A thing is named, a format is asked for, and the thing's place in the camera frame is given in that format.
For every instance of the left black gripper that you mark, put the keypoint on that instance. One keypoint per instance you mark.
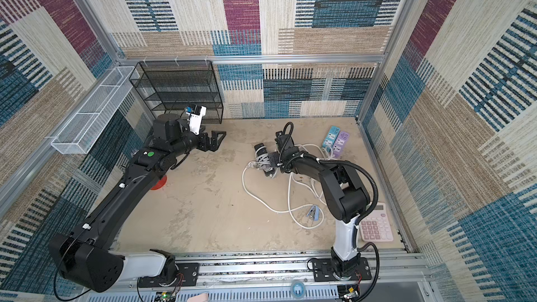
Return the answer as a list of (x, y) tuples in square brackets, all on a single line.
[(215, 143)]

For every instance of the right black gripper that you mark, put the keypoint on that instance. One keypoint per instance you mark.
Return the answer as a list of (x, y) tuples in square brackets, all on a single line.
[(272, 162)]

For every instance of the black power strip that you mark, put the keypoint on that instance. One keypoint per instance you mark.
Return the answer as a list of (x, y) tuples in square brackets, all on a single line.
[(262, 160)]

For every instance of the teal power strip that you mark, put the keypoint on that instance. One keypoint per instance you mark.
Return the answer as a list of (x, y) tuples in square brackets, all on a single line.
[(330, 138)]

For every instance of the purple power strip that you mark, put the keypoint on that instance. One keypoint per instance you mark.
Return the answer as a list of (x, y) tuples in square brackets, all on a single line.
[(339, 144)]

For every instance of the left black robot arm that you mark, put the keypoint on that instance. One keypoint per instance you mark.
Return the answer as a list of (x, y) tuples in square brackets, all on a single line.
[(84, 256)]

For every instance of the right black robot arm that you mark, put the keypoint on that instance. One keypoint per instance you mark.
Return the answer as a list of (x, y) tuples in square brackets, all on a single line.
[(346, 197)]

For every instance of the red pen cup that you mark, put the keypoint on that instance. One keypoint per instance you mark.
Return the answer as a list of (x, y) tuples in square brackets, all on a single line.
[(161, 183)]

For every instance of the blue binder clip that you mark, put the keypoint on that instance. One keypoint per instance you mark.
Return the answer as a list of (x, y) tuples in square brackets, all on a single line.
[(314, 213)]

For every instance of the pink white calculator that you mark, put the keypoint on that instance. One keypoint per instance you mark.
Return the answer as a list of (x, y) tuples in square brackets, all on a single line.
[(376, 227)]

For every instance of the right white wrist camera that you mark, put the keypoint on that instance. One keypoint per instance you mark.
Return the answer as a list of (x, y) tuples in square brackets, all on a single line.
[(282, 141)]

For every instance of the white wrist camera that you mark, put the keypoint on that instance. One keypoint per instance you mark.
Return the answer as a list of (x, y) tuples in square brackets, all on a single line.
[(195, 116), (282, 141)]

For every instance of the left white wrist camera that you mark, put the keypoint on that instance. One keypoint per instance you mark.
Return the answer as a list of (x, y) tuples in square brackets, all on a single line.
[(195, 116)]

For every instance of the black wire shelf rack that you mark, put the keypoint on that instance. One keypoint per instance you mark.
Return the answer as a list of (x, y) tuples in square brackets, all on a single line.
[(171, 86)]

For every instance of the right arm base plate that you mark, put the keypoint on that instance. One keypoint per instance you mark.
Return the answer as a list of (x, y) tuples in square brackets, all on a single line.
[(323, 272)]

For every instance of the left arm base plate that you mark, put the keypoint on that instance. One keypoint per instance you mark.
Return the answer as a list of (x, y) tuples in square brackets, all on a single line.
[(186, 276)]

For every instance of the white mesh wall basket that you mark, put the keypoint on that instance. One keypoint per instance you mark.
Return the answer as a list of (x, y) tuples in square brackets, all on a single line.
[(80, 133)]

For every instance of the aluminium front rail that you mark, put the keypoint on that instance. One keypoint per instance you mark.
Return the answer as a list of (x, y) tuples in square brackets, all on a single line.
[(267, 276)]

